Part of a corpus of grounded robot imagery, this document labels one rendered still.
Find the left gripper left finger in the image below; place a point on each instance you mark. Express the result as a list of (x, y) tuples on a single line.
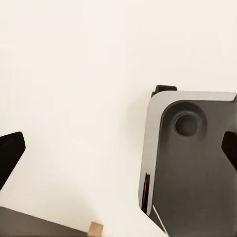
[(12, 147)]

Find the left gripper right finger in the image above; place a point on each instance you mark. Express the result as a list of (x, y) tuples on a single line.
[(229, 147)]

